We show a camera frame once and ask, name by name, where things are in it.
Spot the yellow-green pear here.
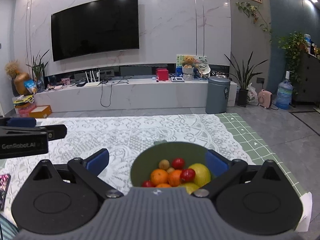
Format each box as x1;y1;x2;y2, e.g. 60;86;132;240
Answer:
188;163;212;187

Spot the black wall television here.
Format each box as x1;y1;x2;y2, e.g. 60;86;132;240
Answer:
50;0;140;62

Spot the white plastic bag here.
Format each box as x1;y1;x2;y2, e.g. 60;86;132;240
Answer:
247;83;259;106

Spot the green plastic colander bowl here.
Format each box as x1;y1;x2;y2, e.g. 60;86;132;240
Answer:
130;142;209;187

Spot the orange cardboard box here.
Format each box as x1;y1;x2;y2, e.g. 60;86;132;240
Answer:
29;106;52;119

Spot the red cherry tomato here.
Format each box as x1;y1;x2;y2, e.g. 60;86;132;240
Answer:
171;158;185;170
141;180;156;187
180;168;196;183

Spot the brown kiwi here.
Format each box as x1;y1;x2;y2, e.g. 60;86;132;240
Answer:
158;159;170;171

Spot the red box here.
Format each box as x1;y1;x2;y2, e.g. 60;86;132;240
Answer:
156;68;169;81

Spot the green grid table mat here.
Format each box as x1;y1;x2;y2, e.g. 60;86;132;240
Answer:
215;112;313;233

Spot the red cherry tomato front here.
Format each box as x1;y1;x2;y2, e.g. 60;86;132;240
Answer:
141;180;156;187

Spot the potted plant left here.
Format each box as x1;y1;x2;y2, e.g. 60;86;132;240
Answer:
28;49;49;93

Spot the white wifi router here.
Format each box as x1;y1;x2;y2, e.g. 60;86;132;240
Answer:
85;70;100;87

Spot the pink small heater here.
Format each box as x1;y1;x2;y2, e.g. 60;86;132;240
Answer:
258;89;273;108

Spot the tall potted plant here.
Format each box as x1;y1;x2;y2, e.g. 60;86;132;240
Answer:
224;51;268;107

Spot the dark cabinet with ivy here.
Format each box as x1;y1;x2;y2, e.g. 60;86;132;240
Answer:
278;31;319;105

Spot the blue water bottle jug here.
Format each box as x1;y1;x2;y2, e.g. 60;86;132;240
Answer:
276;71;293;110

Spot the teddy bear in pot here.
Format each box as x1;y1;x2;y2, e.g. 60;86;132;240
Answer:
181;55;195;81

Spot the black hanging cable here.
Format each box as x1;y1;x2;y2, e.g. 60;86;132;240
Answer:
100;78;130;107

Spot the white marble tv bench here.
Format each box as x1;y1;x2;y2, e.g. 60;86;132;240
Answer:
34;77;238;113

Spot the orange mandarin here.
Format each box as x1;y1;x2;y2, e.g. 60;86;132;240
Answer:
156;183;171;188
150;168;169;186
168;170;182;187

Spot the golden vase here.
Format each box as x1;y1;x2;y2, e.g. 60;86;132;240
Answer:
5;60;30;96

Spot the small brown fruit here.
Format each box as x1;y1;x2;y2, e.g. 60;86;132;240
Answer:
167;167;175;174

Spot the grey pedal trash bin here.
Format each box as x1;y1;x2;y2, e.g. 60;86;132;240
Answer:
206;76;231;114

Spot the white lace tablecloth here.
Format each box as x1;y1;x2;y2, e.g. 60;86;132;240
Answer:
1;114;253;221

